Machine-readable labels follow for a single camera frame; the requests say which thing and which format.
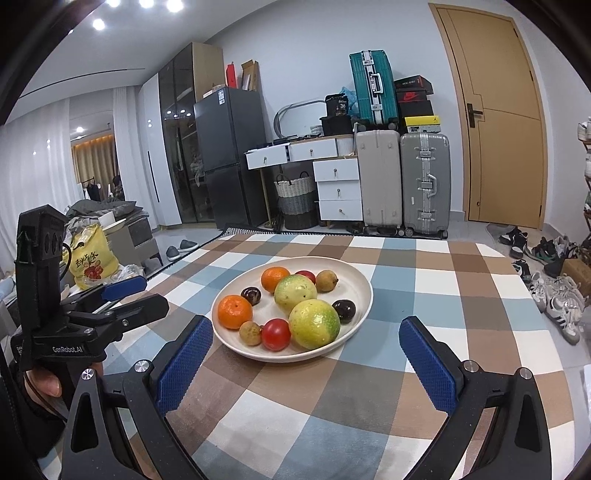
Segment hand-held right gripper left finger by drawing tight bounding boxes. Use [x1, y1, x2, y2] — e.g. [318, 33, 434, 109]
[60, 315, 214, 480]

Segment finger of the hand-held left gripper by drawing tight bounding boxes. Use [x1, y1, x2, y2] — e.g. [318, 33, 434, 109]
[69, 294, 169, 344]
[60, 276, 147, 315]

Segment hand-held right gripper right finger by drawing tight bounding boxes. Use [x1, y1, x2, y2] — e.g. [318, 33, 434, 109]
[398, 315, 552, 480]

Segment large mandarin orange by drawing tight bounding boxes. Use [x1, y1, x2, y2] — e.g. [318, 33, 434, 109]
[217, 294, 254, 330]

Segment cream round plate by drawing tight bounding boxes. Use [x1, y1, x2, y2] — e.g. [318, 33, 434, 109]
[211, 257, 374, 364]

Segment large yellow-green passion fruit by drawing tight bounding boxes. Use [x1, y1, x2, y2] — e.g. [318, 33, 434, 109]
[288, 299, 341, 350]

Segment small speckled passion fruit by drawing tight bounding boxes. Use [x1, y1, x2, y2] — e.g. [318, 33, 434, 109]
[274, 274, 318, 316]

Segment person's left hand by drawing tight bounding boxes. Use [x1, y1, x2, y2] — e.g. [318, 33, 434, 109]
[22, 361, 106, 416]

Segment clear plastic bag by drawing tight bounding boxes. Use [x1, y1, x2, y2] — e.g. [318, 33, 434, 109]
[111, 264, 148, 283]

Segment yellow printed plastic bag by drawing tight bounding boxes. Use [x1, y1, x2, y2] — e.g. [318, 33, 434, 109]
[69, 223, 120, 291]

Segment checked tablecloth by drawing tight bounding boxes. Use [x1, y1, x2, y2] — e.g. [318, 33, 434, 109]
[99, 231, 578, 480]

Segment grey bedding pile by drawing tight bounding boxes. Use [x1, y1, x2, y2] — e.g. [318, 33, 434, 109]
[67, 199, 148, 229]

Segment white sheer curtain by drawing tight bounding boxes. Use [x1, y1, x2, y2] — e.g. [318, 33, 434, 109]
[0, 92, 75, 264]

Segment small mandarin orange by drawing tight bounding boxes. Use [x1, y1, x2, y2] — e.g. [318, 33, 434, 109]
[261, 267, 291, 294]

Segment brown curtain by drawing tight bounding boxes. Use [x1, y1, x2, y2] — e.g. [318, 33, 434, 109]
[71, 136, 116, 190]

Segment white wardrobe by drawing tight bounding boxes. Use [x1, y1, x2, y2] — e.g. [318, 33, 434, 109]
[139, 71, 182, 225]

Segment dark glass-door cabinet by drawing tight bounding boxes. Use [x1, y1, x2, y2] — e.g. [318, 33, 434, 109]
[158, 42, 225, 225]

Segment scattered loose shoes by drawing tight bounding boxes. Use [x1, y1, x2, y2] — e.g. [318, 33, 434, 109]
[498, 225, 591, 346]

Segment dark grey refrigerator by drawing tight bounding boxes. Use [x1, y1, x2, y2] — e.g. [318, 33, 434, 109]
[193, 87, 271, 230]

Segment silver suitcase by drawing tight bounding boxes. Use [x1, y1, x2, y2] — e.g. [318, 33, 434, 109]
[399, 131, 452, 240]

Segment beige suitcase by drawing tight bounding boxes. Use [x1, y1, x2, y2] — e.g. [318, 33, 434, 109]
[355, 129, 403, 236]

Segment woven two-tone basket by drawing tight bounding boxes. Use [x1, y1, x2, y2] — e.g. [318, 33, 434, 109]
[274, 172, 317, 230]

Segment white drawer cabinet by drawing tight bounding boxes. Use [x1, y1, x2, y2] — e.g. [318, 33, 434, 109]
[245, 136, 363, 222]

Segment tan wooden door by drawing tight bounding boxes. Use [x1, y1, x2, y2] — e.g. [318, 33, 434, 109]
[428, 2, 548, 230]

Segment grey hoop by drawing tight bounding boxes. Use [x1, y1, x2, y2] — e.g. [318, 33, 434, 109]
[274, 102, 326, 139]

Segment yellow shoe box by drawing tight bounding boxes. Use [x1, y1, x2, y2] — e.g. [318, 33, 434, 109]
[404, 115, 443, 134]

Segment brown cardboard boxes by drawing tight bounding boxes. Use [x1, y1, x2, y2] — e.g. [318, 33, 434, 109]
[240, 60, 260, 92]

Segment black storage box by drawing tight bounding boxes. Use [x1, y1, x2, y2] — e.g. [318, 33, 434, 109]
[321, 115, 356, 137]

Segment black labelled box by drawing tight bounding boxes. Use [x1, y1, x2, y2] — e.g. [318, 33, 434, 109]
[324, 93, 350, 118]

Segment teal suitcase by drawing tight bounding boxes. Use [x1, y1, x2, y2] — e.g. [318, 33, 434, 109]
[348, 50, 400, 130]

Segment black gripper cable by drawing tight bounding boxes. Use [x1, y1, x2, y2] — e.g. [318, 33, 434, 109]
[59, 240, 75, 278]

